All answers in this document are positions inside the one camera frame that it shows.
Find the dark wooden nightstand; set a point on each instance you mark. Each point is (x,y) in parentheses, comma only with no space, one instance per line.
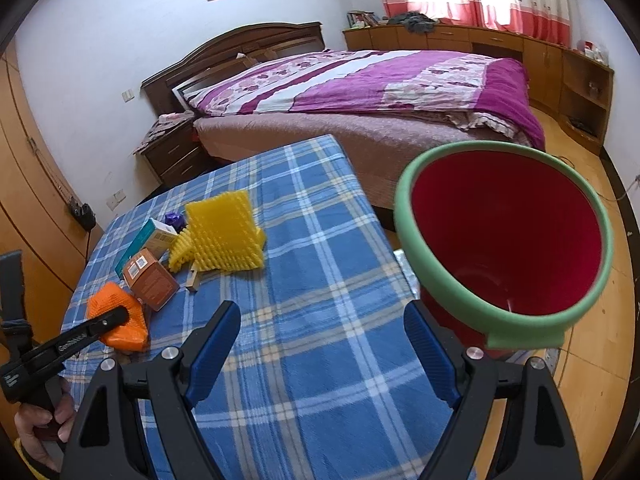
(175,157)

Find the white wall outlet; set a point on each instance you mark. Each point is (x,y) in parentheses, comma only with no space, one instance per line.
(116,200)

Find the low wooden cabinet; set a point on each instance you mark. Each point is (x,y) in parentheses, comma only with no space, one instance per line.
(545,70)

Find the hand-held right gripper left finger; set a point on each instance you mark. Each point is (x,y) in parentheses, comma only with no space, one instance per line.
(215,350)

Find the grey clothes pile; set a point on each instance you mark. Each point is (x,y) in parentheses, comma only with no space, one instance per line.
(412,21)

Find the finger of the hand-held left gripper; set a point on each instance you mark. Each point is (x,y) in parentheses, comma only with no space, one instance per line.
(75,342)

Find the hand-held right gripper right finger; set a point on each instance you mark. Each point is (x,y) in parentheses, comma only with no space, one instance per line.
(430,350)

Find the black power strip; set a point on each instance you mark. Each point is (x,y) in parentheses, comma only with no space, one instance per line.
(82,215)

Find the notched wooden strip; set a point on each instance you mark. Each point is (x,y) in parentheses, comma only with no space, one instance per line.
(194,282)

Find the purple crumpled wrapper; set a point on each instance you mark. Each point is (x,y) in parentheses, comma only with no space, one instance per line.
(174,220)

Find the yellow spiky foam sheet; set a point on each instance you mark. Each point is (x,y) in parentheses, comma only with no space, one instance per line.
(225,235)

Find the bed with purple blanket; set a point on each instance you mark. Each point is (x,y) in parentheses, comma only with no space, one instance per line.
(375,80)

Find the person's left hand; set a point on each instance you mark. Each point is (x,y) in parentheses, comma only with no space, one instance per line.
(67,410)

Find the dark wooden headboard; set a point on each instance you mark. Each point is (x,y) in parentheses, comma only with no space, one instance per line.
(225,50)

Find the pink floral cloth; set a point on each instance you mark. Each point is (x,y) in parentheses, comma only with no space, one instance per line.
(160,127)

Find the teal and white carton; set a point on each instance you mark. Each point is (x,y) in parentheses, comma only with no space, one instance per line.
(160,237)

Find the light wooden wardrobe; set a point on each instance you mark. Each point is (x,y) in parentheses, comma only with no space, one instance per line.
(35,185)

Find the orange spiky foam sheet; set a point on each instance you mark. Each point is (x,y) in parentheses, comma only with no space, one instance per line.
(120,335)

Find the red bin with green rim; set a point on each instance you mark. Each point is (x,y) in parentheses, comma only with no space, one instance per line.
(500,220)

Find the white wall switch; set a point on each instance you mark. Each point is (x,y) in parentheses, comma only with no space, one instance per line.
(128,95)

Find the brown cardboard box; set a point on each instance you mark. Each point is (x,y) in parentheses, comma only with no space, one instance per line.
(155,285)

